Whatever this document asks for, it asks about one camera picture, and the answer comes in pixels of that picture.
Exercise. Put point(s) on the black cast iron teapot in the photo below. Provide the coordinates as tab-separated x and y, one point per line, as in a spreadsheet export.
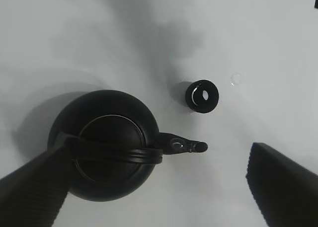
115	144

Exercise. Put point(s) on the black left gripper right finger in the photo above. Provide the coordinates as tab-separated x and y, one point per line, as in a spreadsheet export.
286	193

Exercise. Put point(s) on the small black teacup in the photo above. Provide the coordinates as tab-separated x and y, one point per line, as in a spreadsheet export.
202	96

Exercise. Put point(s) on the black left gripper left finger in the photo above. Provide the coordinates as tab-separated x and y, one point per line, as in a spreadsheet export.
33	195

